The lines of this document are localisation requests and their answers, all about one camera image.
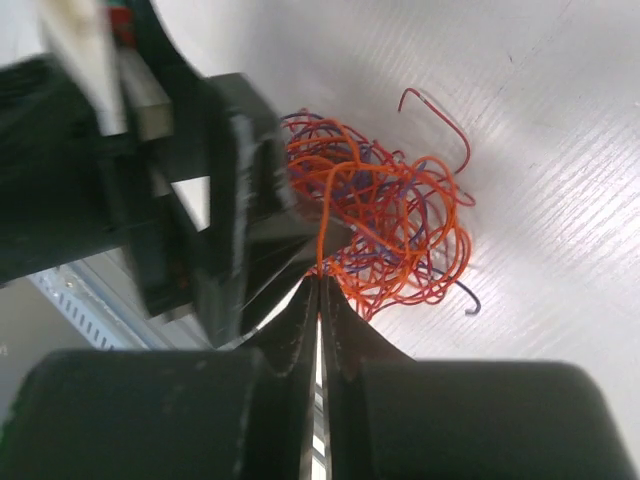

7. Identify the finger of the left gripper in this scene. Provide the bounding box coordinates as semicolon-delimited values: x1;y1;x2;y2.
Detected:
194;73;350;347

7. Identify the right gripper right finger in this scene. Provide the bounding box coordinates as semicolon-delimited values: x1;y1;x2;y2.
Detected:
319;278;637;479

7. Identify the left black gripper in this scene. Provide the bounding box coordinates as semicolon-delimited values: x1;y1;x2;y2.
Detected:
1;0;207;315

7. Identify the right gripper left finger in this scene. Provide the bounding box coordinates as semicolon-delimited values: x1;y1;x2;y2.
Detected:
1;280;318;479

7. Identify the red orange cable ball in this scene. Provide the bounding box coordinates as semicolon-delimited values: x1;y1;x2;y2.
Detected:
280;87;481;321

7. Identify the aluminium mounting rail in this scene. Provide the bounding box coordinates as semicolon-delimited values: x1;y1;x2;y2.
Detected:
28;249;211;350

